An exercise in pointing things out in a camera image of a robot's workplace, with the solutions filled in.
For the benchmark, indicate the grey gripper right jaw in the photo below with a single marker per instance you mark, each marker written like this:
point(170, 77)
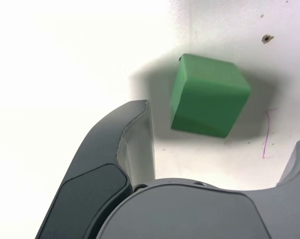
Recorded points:
point(189, 214)

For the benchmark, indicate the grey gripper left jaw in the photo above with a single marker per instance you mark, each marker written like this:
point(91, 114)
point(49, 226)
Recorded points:
point(95, 161)

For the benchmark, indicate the green cube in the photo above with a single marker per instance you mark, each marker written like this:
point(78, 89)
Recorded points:
point(209, 99)

